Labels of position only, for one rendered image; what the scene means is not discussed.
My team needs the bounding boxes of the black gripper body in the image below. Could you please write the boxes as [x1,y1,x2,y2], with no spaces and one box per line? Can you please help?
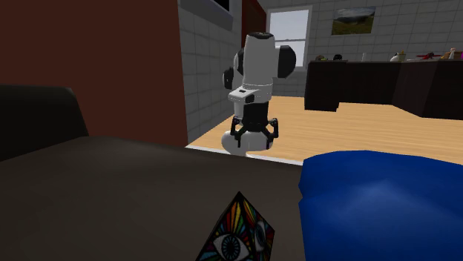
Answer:
[241,101,270,133]

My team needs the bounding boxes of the white framed window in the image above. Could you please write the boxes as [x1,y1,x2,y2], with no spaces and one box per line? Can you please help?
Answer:
[265,4,314,68]

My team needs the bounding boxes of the dark brown sofa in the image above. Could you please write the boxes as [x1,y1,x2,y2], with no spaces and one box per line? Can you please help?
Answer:
[0,84,306,261]

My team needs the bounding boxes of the colourful eye print box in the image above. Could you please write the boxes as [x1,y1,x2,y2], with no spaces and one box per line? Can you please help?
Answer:
[195,191,276,261]

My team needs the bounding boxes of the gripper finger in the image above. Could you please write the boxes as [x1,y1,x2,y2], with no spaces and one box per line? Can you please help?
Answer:
[263,117,280,151]
[230,115,248,149]

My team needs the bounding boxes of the landscape wall picture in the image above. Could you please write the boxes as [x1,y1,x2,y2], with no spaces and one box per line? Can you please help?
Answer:
[331,6,377,36]

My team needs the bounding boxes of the grey framed dark window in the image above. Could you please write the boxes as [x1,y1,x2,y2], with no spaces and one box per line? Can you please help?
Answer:
[187,0,233,32]

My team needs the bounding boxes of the dark counter with small items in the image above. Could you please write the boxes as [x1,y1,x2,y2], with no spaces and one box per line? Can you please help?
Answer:
[303,47,463,121]

